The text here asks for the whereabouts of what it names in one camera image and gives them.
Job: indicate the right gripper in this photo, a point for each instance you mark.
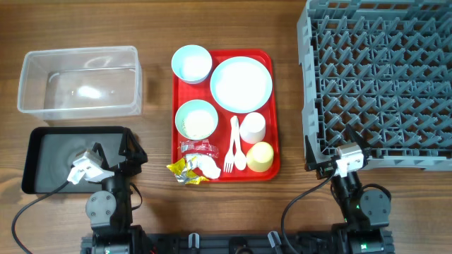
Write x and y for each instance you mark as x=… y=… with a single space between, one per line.
x=325 y=169

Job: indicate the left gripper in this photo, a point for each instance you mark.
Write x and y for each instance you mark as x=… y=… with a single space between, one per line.
x=125 y=150

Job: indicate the yellow foil wrapper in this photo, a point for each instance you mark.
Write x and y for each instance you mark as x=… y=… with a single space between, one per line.
x=183 y=171

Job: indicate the green bowl with rice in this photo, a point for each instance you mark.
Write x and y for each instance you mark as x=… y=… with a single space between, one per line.
x=196 y=119

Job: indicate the red snack wrapper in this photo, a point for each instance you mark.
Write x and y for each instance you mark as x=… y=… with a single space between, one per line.
x=199 y=147

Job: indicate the white tissue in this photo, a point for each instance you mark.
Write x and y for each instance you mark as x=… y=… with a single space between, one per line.
x=205 y=163

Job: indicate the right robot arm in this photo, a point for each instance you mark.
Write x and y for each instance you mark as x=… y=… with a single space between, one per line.
x=365 y=208

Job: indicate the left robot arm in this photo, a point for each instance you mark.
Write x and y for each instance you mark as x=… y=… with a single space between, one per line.
x=110 y=209

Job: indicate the black waste tray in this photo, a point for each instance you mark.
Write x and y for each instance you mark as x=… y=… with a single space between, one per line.
x=52 y=150

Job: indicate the grey dishwasher rack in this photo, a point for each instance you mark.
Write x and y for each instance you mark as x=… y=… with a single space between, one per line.
x=384 y=67

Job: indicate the clear plastic bin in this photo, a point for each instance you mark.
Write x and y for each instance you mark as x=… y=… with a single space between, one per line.
x=81 y=83

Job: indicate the yellow upturned cup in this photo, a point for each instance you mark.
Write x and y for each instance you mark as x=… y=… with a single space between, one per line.
x=260 y=157

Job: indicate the white upturned cup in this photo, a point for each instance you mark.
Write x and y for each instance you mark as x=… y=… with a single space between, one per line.
x=253 y=128

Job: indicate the white plastic spoon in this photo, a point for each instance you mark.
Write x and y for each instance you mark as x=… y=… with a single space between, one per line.
x=239 y=156

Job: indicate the white plastic fork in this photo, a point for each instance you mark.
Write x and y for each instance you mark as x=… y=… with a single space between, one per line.
x=229 y=157

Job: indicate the light blue bowl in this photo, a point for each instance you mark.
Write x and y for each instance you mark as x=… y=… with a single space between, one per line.
x=192 y=64

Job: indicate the red serving tray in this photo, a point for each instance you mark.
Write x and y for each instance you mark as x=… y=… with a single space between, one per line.
x=183 y=92

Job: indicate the light blue plate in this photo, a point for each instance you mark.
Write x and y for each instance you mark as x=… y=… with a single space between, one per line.
x=241 y=84

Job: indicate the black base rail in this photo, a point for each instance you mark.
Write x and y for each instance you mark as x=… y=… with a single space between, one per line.
x=229 y=243

